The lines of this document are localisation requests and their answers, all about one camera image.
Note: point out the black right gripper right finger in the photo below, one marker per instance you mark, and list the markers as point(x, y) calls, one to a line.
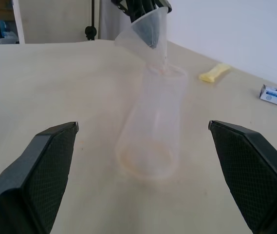
point(250, 175)

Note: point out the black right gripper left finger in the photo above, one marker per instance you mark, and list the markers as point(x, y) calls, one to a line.
point(43, 170)

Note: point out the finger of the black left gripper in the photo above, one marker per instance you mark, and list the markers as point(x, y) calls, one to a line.
point(138, 9)
point(166, 3)

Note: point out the clear plastic cup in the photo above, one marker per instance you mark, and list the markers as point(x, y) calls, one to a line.
point(138, 41)
point(153, 117)

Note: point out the yellow sponge block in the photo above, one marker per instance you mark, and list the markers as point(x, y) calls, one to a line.
point(213, 73)

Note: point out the clear plastic cup standing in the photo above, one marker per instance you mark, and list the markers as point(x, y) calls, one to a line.
point(153, 117)

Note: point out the white upright post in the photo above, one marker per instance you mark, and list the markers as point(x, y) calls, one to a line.
point(18, 22)

